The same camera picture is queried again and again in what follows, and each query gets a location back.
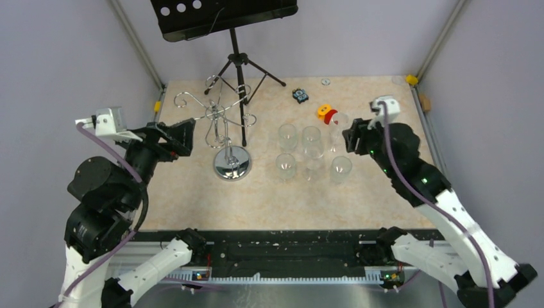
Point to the black blue small device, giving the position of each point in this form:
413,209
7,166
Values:
300,95

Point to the aluminium frame post right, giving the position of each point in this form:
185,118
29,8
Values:
440,40

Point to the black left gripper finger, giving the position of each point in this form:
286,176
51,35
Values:
177,149
181,132

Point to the aluminium frame post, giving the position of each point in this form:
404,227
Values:
440,40
120,13

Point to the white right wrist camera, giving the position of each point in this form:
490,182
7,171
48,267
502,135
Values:
385,109

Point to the yellow ring toy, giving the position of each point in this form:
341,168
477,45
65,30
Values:
323,110

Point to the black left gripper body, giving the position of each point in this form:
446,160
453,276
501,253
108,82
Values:
144,156

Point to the aluminium frame post left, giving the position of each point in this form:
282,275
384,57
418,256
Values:
120,13

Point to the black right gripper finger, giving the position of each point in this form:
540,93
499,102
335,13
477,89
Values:
360,126
351,139

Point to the chrome wine glass rack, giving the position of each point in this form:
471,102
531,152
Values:
229,162

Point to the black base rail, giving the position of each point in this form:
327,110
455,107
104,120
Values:
293,253

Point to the yellow left edge bracket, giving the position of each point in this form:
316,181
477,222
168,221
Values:
157,106

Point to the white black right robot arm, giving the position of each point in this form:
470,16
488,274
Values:
479,272

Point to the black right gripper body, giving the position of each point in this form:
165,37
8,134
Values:
371,143

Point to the large plain wine glass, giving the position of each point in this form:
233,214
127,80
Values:
339,121

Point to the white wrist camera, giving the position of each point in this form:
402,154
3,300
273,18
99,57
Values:
109,123
385,109

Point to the tall wine glass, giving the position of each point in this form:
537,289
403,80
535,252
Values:
313,155

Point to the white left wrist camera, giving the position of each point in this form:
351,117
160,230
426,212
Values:
109,123

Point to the red round toy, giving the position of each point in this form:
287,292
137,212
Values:
329,115

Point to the black music stand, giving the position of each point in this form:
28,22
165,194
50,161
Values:
189,20

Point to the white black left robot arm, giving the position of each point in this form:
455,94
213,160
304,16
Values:
113,204

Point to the small wooden block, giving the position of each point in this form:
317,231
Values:
425,102

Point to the yellow corner bracket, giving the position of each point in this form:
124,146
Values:
412,80

